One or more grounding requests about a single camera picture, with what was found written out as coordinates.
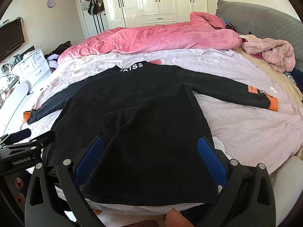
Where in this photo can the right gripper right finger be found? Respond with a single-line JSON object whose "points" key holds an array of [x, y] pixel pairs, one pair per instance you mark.
{"points": [[246, 198]]}

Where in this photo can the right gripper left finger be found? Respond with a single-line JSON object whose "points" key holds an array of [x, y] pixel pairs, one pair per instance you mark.
{"points": [[42, 202]]}

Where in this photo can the black long-sleeve shirt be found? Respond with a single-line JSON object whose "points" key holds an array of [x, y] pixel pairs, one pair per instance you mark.
{"points": [[150, 122]]}

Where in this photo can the dark clothes pile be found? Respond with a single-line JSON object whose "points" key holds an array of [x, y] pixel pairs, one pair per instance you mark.
{"points": [[60, 49]]}

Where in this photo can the person right hand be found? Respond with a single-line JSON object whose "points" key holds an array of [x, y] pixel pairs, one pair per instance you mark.
{"points": [[175, 219]]}

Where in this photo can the lilac patterned bed sheet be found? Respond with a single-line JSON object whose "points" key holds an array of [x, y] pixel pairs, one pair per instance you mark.
{"points": [[249, 134]]}

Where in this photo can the white drawer chest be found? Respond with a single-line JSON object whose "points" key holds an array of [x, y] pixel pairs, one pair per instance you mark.
{"points": [[33, 69]]}

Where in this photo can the black flat television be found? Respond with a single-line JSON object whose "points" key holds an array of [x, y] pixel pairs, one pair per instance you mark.
{"points": [[12, 37]]}

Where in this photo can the beige blanket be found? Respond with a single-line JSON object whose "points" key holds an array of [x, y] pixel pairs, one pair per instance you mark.
{"points": [[282, 80]]}

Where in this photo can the light pink fluffy garment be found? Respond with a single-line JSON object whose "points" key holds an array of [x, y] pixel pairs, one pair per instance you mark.
{"points": [[279, 54]]}

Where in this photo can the bags hanging on door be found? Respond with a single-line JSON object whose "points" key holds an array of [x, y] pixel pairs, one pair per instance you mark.
{"points": [[93, 7]]}

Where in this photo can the pink plush duvet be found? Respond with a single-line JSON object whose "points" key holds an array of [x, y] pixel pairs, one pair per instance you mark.
{"points": [[203, 31]]}

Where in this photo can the grey quilted headboard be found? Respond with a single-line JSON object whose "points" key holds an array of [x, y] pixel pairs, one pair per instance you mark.
{"points": [[264, 22]]}

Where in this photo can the white glossy wardrobe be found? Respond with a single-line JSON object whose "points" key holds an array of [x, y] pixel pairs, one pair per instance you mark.
{"points": [[135, 13]]}

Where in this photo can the round wall clock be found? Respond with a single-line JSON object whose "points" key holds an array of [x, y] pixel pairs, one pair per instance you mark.
{"points": [[50, 3]]}

